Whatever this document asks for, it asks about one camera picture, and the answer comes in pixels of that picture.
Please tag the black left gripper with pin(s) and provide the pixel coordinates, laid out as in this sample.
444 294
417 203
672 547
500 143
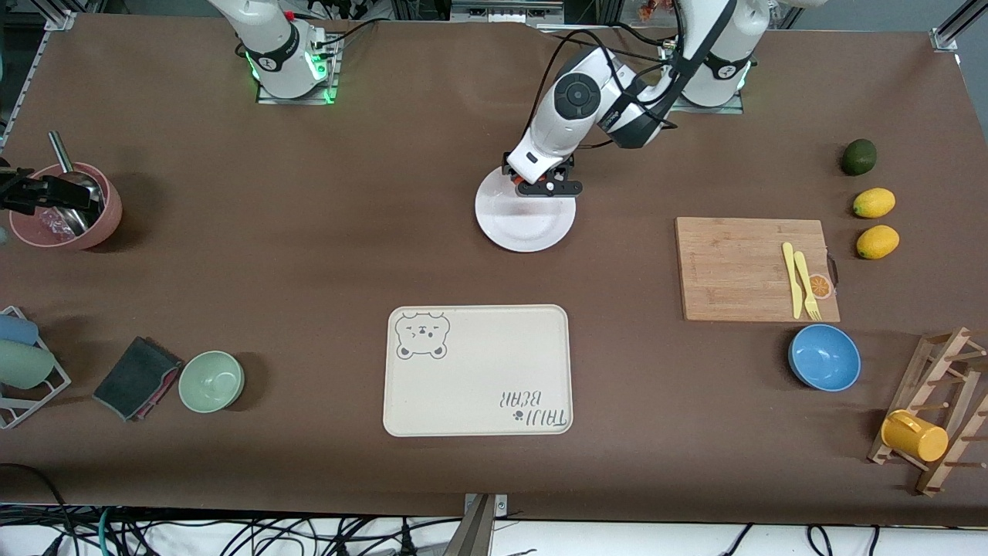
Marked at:
505 165

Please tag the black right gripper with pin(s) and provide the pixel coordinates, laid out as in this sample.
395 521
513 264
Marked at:
21 193

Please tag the orange fruit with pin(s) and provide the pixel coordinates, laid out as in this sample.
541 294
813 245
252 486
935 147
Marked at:
549 184

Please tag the white round plate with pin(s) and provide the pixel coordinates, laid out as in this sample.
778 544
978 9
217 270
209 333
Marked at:
525 228

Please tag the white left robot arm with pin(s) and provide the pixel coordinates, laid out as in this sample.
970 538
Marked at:
579 96

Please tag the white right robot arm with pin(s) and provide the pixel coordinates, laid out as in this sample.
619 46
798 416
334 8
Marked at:
270 46

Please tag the metal scoop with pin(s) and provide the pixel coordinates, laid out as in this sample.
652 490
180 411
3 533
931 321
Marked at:
77 222

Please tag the pink bowl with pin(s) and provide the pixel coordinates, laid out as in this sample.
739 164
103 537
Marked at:
109 216

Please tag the blue cup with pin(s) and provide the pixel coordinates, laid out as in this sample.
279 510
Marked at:
15 330

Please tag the pale green cup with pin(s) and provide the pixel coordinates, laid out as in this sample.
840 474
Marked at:
23 364

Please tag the wooden cutting board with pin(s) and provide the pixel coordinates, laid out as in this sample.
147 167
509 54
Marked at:
718 293

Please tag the dark folded cloth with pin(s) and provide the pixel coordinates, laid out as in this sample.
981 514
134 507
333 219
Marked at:
137 378

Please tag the cream bear print tray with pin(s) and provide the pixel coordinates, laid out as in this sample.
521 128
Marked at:
478 371

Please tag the pale green bowl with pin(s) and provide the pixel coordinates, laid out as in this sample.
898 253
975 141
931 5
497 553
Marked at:
211 381

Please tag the yellow plastic knife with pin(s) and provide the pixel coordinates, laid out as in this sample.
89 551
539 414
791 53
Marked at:
793 282

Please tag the yellow plastic fork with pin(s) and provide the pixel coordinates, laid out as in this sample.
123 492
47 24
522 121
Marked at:
805 278

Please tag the orange slice sticker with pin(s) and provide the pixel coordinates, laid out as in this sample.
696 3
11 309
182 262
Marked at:
822 288

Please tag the dark green avocado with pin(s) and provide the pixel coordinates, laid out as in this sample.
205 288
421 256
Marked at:
858 157

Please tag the yellow lemon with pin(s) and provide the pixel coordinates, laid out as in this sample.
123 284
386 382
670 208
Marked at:
878 242
874 203

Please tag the blue bowl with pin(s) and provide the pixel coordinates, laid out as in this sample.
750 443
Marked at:
824 357

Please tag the wooden mug rack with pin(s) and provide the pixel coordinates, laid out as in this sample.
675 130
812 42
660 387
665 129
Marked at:
922 386

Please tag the yellow mug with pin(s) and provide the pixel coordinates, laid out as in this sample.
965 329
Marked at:
918 440

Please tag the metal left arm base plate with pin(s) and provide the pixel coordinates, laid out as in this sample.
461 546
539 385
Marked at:
733 108

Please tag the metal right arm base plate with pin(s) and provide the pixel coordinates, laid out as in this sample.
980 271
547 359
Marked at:
270 99

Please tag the aluminium frame corner bracket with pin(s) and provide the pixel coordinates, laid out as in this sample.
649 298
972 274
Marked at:
945 37

